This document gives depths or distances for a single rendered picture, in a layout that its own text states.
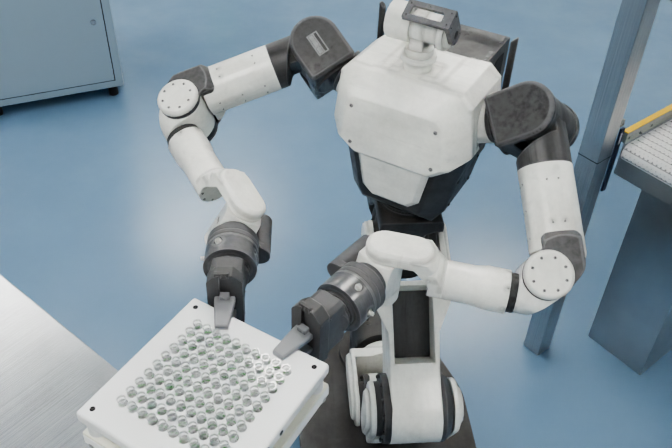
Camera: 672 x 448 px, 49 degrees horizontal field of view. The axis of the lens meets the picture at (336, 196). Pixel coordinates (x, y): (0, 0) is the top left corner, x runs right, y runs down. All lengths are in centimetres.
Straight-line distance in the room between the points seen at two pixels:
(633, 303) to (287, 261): 116
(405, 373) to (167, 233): 152
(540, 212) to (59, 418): 84
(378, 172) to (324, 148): 185
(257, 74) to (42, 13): 213
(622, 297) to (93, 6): 243
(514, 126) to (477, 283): 27
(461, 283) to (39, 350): 74
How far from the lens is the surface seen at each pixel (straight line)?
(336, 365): 214
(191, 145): 137
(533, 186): 124
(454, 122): 126
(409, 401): 152
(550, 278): 118
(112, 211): 298
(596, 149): 197
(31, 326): 145
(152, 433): 102
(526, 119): 125
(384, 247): 117
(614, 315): 248
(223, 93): 141
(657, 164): 200
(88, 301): 264
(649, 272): 232
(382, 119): 130
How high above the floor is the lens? 185
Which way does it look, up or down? 39 degrees down
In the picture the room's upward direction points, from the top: 2 degrees clockwise
